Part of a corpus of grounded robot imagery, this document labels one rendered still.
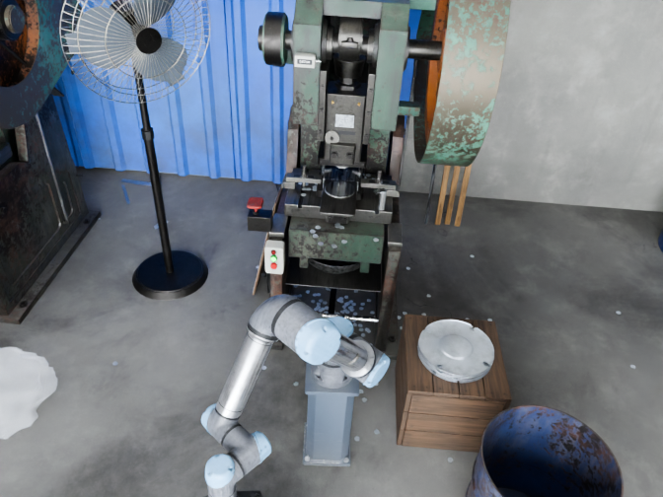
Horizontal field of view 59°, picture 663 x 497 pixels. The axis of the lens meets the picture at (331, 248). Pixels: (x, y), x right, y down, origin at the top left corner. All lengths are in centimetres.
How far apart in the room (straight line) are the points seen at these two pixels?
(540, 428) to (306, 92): 144
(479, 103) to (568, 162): 209
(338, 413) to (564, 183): 244
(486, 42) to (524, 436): 132
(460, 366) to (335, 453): 58
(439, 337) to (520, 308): 91
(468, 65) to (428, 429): 135
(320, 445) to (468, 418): 57
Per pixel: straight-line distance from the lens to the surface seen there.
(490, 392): 227
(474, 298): 315
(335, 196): 233
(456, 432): 241
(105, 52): 243
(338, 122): 228
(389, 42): 212
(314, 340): 146
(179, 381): 268
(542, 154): 388
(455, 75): 188
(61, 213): 348
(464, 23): 188
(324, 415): 215
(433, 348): 230
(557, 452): 227
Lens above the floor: 205
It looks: 38 degrees down
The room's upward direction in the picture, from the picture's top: 3 degrees clockwise
